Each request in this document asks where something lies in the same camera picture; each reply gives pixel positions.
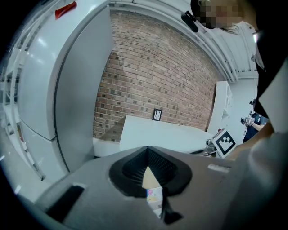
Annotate black picture frame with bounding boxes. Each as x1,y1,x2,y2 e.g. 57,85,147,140
153,108,163,122

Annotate white metal shelving rack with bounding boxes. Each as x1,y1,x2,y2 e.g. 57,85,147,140
0,13,45,181

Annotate white drawer brown inside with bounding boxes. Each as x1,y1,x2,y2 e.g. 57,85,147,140
141,166,163,220

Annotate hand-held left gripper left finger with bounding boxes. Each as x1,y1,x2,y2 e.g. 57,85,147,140
36,146,167,230

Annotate white ceiling pipes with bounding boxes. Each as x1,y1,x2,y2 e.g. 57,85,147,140
110,0,259,83

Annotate white desk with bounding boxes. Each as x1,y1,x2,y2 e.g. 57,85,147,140
93,115,214,158

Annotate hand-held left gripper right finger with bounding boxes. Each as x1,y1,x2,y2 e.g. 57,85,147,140
147,146,248,230

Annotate person's right forearm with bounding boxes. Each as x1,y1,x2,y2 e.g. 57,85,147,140
227,122,276,160

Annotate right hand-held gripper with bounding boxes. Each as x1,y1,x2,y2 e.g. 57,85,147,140
206,128,237,159

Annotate person's black clothing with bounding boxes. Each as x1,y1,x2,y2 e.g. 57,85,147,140
254,0,288,119

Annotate person's face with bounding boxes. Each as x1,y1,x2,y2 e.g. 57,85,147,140
198,0,243,29

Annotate white cubby shelf unit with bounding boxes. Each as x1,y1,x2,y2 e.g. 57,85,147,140
206,80,234,137

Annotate black head-mounted camera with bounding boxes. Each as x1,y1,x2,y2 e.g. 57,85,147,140
181,10,199,33

